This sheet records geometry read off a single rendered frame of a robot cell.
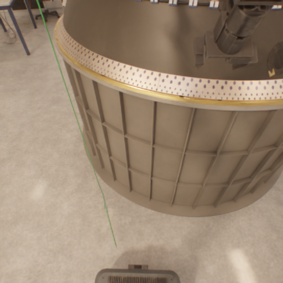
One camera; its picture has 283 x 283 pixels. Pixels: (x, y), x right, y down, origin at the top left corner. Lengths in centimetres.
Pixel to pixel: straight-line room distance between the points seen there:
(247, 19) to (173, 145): 89
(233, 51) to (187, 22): 51
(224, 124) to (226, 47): 66
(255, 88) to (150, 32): 52
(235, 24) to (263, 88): 63
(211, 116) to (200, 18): 43
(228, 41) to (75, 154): 202
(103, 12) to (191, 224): 161
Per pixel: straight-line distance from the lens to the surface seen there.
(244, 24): 45
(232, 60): 52
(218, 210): 195
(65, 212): 198
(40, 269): 190
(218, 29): 50
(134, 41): 104
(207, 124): 109
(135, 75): 101
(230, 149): 129
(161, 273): 149
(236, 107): 98
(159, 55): 99
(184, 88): 95
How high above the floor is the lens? 172
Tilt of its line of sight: 49 degrees down
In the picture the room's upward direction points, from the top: 1 degrees counter-clockwise
